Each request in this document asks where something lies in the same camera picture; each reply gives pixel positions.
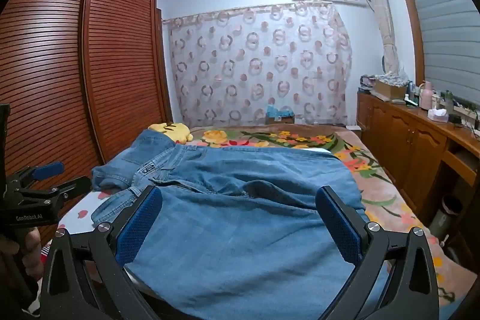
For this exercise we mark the grey trash bin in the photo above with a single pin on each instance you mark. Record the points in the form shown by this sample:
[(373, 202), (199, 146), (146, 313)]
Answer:
[(444, 218)]

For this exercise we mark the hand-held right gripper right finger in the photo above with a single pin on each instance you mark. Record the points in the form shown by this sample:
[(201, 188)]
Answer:
[(339, 226)]

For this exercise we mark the white tissue box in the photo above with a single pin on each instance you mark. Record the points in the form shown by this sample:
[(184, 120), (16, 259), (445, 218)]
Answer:
[(438, 115)]

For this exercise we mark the wooden window frame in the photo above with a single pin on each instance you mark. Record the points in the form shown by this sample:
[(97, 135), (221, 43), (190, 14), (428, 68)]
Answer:
[(410, 24)]

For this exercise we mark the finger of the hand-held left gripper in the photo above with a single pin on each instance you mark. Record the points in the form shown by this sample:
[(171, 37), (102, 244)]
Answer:
[(75, 185), (48, 169)]

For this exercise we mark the cardboard box with blue cloth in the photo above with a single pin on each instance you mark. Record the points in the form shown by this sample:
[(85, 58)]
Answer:
[(279, 115)]

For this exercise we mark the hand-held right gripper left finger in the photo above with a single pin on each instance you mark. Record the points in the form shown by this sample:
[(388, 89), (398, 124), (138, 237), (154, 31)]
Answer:
[(140, 226)]

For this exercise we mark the floral blanket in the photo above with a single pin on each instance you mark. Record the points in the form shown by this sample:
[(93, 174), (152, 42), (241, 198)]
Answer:
[(375, 170)]

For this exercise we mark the white floral bedsheet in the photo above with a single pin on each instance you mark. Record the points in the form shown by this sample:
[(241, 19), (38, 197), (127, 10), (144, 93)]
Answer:
[(80, 217)]

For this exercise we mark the person's left hand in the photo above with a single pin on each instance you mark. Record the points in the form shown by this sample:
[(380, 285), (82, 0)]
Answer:
[(34, 252)]

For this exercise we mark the light blue denim pants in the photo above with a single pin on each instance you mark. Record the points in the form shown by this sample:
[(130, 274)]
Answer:
[(240, 237)]

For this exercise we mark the open cardboard box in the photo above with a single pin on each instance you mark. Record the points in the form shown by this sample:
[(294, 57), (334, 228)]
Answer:
[(388, 89)]

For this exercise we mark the wooden sideboard cabinet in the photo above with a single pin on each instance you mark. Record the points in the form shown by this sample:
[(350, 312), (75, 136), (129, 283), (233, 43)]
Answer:
[(405, 140)]

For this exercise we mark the faded blue denim pants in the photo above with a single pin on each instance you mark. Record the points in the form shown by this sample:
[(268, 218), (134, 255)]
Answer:
[(161, 155)]

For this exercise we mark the grey window blind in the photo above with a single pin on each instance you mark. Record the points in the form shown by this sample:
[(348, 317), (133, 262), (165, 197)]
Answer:
[(442, 24)]

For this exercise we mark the green bottle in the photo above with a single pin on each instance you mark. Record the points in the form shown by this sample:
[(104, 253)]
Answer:
[(448, 102)]

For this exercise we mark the circle-patterned curtain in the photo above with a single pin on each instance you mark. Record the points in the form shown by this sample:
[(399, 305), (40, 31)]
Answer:
[(255, 61)]

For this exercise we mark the black charger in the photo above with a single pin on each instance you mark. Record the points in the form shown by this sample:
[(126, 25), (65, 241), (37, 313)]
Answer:
[(456, 119)]

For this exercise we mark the brown louvered wardrobe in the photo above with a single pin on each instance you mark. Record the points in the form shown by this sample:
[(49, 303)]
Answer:
[(120, 61)]

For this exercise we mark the tied beige curtain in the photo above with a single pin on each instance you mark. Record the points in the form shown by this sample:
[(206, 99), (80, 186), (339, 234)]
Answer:
[(386, 35)]

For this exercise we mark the yellow plush toy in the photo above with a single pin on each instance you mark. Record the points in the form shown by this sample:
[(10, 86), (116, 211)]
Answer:
[(176, 132)]

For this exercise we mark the pink thermos jug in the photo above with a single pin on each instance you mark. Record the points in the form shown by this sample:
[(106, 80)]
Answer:
[(426, 98)]

